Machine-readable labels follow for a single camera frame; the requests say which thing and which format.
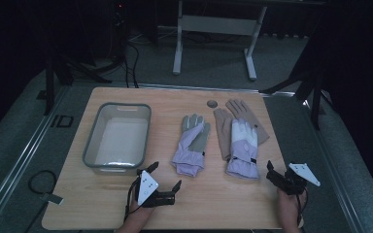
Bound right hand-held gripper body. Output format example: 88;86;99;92
271;162;322;196

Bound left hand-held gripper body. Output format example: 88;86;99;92
135;169;178;209

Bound lilac glove with white fingers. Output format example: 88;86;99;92
224;117;260;181

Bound grey translucent plastic bin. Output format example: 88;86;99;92
82;102;153;176

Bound lilac glove with grey palm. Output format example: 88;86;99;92
170;113;212;179

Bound beige knit glove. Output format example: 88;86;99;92
224;98;271;147
213;108;235;162

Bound person's left hand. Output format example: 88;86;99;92
122;197;156;228

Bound person's right hand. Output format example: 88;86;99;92
276;187;307;226

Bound black metal stand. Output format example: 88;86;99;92
259;62;327;131

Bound grey tape piece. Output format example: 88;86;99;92
40;192;64;206

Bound black tripod stand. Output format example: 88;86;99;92
43;52;114;117

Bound left hand-held gripper cable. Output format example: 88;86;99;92
123;179;143;223

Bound hand-held gripper cable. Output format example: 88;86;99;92
123;179;143;223
295;188;309;226

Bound right hand-held gripper cable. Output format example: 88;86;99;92
295;188;309;226

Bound silver floor rail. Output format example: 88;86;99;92
302;96;368;233
0;84;72;233

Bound black floor cables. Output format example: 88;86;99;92
122;40;141;89

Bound black cable loop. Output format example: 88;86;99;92
27;169;58;195

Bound white desk frame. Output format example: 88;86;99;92
171;0;268;82

